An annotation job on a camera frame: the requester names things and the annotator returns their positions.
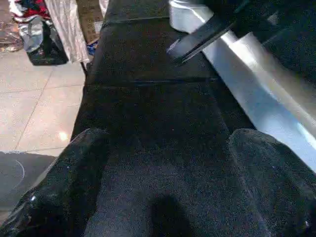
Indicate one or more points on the black work mat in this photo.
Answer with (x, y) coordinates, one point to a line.
(158, 123)

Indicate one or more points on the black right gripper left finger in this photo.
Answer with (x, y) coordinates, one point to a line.
(54, 197)

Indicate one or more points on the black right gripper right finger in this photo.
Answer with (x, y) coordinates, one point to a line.
(281, 187)

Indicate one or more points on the colourful clothes pile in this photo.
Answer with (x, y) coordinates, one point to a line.
(27, 7)

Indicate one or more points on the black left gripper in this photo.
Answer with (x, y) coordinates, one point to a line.
(261, 15)

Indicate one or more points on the white hanging cloth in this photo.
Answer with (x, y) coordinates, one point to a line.
(64, 24)

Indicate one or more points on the black bag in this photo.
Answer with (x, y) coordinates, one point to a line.
(44, 44)

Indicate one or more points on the brown cardboard box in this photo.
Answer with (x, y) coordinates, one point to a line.
(89, 19)

